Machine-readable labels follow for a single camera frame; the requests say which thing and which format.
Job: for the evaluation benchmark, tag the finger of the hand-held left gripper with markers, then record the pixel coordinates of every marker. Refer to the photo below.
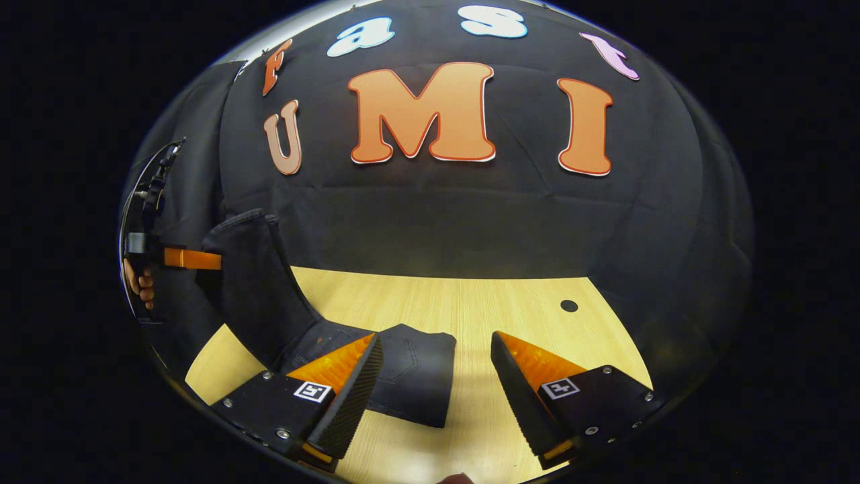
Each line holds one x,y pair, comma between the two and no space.
191,259

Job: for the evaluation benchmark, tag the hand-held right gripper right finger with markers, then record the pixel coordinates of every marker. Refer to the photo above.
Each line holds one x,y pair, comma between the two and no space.
521,403

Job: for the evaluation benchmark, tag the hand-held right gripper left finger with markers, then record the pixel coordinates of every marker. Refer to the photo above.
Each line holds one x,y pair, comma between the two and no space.
353,403

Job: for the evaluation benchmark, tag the dark denim jeans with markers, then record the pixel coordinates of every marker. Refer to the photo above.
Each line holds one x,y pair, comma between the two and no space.
262,289

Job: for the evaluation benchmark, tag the black backdrop cloth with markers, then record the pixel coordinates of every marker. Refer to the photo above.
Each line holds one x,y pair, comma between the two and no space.
470,222

